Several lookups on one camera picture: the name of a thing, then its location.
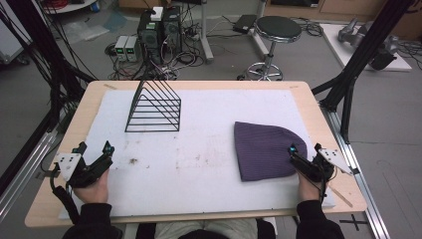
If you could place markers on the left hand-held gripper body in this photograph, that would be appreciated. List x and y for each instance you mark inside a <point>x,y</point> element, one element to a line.
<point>91,171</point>

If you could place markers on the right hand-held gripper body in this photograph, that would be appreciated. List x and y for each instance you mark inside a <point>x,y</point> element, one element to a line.
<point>315,169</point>

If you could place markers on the purple knitted beanie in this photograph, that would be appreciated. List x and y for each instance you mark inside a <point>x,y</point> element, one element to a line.
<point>262,149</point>

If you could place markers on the person's left hand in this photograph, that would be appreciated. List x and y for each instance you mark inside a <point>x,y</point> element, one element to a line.
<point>96,192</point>

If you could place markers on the person's right hand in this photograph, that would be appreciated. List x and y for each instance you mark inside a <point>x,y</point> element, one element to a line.
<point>308,191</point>

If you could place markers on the thin wooden stick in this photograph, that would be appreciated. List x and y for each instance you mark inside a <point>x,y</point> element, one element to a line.
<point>341,196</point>

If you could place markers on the black tape cross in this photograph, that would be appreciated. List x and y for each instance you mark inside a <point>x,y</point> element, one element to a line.
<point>353,222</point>

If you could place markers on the white foam mat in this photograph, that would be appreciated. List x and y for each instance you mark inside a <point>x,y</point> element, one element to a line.
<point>199,166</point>

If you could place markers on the grey bench power supply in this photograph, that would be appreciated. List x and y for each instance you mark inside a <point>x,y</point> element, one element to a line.
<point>120,48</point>
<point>132,49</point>

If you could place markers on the white floor board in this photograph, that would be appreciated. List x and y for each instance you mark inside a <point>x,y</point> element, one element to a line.
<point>335,43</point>

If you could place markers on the person's lap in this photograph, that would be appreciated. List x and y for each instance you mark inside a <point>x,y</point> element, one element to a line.
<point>205,230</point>

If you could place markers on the black computer tower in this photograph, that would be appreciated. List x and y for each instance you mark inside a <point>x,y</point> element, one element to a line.
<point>171,28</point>
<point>151,36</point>

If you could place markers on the black round stool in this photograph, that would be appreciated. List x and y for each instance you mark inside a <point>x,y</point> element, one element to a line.
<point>278,28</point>

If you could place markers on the flat black box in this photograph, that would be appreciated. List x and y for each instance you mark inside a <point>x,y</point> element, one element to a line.
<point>245,23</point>

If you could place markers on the white box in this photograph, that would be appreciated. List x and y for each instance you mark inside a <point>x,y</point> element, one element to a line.
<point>157,13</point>

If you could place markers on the grey metal desk leg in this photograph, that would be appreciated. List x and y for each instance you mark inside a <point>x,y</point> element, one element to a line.
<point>206,33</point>

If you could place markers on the aluminium rail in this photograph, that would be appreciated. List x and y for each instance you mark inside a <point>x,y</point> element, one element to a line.
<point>358,172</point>
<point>30,166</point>

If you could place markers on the black frame post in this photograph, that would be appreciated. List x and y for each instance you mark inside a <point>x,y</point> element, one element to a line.
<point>43,59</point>
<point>361,59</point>

